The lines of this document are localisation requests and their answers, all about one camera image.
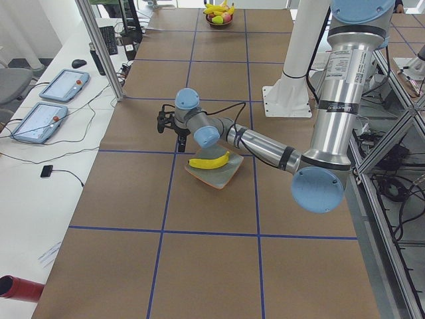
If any yellow banana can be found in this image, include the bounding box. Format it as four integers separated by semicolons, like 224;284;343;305
188;152;230;169
226;3;235;15
203;1;230;15

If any grey square plate orange rim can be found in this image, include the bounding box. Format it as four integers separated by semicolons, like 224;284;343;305
185;144;244;189

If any wicker fruit basket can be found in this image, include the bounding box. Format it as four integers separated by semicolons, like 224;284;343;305
205;13;233;27

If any yellow banana in basket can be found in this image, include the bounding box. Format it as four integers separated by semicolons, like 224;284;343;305
203;1;230;15

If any brown paper table mat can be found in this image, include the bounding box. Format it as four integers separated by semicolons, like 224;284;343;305
34;9;380;318

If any green pear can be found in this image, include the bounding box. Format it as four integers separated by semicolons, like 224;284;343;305
211;16;224;25

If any black keyboard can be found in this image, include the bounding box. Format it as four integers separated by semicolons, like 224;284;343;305
99;26;118;55

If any upper blue teach pendant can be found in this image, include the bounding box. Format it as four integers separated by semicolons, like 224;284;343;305
39;69;90;102

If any blue teach pendant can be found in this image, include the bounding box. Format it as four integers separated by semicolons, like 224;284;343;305
11;102;68;144
39;69;90;102

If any black computer mouse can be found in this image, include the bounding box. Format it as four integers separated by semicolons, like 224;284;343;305
71;59;87;69

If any lower blue teach pendant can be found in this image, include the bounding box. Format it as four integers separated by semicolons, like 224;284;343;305
11;102;68;144

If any red cylinder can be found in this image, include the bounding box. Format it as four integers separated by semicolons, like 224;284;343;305
1;275;44;302

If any aluminium frame post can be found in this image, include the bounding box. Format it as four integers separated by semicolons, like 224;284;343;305
75;0;124;102

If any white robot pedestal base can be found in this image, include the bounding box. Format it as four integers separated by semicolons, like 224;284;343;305
262;0;331;118

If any small black box with cable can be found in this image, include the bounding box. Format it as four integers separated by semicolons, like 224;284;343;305
40;165;53;178

